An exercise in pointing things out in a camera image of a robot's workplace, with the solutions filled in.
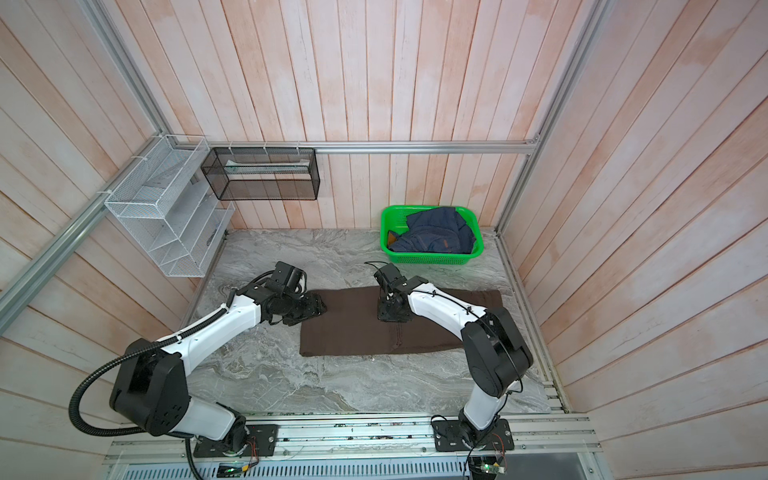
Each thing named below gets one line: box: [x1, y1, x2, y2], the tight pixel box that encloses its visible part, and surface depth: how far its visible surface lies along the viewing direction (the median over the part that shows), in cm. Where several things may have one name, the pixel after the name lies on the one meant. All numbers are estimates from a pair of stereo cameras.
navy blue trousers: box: [388, 207, 477, 254], surface depth 113 cm
